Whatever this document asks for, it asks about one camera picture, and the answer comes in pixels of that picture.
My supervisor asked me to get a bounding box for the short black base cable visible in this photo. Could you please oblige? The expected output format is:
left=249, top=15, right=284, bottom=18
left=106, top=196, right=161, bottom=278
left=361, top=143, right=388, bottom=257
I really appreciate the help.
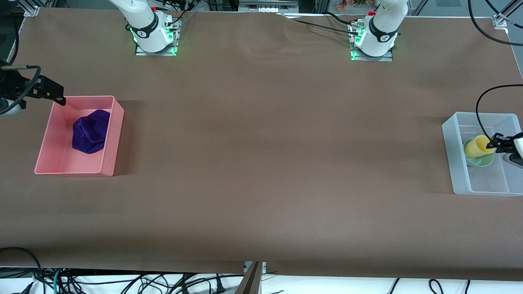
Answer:
left=324, top=11, right=361, bottom=26

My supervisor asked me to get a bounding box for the white power strip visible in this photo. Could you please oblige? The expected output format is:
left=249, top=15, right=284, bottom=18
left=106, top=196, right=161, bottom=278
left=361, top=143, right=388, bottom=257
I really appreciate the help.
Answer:
left=239, top=0, right=299, bottom=13

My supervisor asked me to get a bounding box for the orange background clutter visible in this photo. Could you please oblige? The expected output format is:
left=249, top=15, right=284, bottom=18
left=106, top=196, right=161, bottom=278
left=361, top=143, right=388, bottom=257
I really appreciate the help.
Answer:
left=337, top=0, right=369, bottom=11

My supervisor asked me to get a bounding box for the purple cloth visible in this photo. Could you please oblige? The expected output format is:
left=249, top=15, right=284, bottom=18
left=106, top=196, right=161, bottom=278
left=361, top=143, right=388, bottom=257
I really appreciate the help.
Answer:
left=72, top=109, right=111, bottom=154

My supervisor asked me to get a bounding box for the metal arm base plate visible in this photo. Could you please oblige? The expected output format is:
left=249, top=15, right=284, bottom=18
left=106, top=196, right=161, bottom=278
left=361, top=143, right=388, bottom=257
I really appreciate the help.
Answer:
left=350, top=22, right=394, bottom=62
left=134, top=20, right=179, bottom=57

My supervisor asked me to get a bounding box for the mint green bowl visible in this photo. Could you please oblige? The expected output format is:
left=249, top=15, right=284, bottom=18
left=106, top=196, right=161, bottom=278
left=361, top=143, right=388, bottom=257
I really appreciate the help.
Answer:
left=463, top=139, right=495, bottom=167

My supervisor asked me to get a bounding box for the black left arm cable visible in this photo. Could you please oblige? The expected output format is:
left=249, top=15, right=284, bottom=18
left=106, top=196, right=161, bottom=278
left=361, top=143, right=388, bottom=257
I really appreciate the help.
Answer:
left=467, top=0, right=523, bottom=142

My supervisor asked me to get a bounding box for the pink plastic bin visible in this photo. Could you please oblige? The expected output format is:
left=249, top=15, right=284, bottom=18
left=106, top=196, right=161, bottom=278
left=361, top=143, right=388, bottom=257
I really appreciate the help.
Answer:
left=34, top=96, right=125, bottom=177

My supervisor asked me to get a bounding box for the yellow cup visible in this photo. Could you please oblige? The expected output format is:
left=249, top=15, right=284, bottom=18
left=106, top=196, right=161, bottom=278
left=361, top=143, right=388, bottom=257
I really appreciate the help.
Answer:
left=463, top=135, right=496, bottom=159

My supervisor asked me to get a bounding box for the translucent plastic bin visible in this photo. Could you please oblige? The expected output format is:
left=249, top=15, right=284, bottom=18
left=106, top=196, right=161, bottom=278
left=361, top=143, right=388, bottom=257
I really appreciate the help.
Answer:
left=442, top=111, right=523, bottom=197

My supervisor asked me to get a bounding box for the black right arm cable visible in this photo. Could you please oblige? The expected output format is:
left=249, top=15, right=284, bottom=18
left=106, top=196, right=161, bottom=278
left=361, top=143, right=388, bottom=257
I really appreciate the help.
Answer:
left=0, top=16, right=42, bottom=116

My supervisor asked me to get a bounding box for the aluminium table bracket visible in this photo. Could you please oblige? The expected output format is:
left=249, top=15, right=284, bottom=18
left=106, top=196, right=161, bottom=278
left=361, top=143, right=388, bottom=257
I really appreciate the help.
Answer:
left=235, top=261, right=267, bottom=294

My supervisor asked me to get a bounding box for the long black base cable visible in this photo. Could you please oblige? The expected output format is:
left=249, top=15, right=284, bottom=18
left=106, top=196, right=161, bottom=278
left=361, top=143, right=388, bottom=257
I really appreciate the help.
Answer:
left=277, top=13, right=361, bottom=36

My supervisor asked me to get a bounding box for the black floor cable tangle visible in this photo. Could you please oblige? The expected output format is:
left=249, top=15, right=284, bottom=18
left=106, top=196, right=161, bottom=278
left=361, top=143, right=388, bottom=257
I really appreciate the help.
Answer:
left=61, top=273, right=246, bottom=294

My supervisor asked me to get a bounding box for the black looped floor cable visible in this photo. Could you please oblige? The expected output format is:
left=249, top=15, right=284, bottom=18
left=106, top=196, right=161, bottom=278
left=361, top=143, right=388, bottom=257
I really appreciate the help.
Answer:
left=0, top=247, right=45, bottom=294

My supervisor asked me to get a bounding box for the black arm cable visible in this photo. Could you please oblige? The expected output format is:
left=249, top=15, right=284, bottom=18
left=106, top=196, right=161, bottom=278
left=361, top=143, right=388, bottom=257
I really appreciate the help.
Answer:
left=467, top=0, right=523, bottom=142
left=0, top=16, right=42, bottom=116

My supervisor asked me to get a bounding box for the black base cable bundle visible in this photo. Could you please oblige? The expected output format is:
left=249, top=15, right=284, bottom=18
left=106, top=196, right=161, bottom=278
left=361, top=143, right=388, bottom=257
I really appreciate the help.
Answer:
left=157, top=4, right=197, bottom=30

